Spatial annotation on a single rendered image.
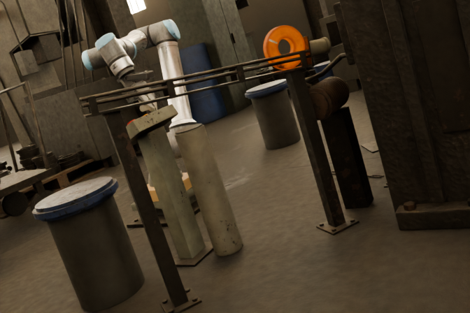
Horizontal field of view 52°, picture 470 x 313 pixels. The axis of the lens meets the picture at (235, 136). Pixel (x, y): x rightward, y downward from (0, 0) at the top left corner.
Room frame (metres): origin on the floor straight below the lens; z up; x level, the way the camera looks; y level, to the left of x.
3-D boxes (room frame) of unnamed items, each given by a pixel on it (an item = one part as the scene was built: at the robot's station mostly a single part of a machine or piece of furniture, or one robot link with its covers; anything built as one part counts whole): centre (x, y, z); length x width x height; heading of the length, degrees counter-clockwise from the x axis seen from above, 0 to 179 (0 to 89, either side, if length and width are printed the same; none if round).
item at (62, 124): (5.25, 1.25, 0.43); 1.23 x 0.93 x 0.87; 143
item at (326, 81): (1.85, -0.38, 0.27); 0.22 x 0.13 x 0.53; 145
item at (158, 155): (1.91, 0.31, 0.31); 0.24 x 0.16 x 0.62; 145
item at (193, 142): (1.85, 0.16, 0.26); 0.12 x 0.12 x 0.52
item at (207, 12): (5.99, -0.13, 0.75); 0.70 x 0.48 x 1.50; 145
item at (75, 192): (1.79, 0.64, 0.21); 0.32 x 0.32 x 0.43
